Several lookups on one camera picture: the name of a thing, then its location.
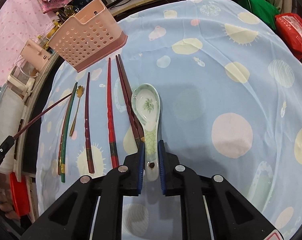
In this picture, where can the dark red chopstick left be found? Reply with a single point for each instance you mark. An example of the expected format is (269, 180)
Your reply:
(127, 102)

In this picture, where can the red plastic package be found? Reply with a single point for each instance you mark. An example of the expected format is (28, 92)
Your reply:
(289, 27)

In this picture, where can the white plastic container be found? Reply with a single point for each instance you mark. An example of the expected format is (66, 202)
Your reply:
(20, 83)

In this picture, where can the pink small box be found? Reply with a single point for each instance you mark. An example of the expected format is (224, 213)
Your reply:
(35, 55)

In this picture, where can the bright red chopstick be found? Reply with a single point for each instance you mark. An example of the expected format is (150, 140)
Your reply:
(110, 123)

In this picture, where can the dark brown chopstick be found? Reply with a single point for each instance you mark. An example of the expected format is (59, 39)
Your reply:
(30, 123)

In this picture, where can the small gold spoon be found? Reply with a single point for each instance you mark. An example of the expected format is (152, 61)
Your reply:
(79, 93)

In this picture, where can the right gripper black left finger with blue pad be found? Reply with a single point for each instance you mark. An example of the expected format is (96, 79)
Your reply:
(133, 181)

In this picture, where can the dark red chopstick right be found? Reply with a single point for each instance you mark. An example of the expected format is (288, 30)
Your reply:
(131, 99)

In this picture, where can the light blue patterned tablecloth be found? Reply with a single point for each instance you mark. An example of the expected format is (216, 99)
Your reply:
(231, 104)

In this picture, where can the dark purple chopstick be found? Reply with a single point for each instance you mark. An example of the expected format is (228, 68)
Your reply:
(88, 148)

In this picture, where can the red object at floor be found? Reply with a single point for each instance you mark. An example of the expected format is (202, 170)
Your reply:
(19, 195)

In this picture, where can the white green ceramic soup spoon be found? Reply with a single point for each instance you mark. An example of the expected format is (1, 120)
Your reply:
(146, 106)

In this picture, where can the pink perforated utensil holder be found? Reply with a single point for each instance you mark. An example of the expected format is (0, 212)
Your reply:
(89, 36)

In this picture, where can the dark green red chopstick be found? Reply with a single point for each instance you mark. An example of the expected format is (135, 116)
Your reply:
(63, 127)

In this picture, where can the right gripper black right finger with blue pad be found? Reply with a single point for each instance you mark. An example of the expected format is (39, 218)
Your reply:
(167, 163)

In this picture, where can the green fabric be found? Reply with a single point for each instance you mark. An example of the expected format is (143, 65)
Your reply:
(264, 10)

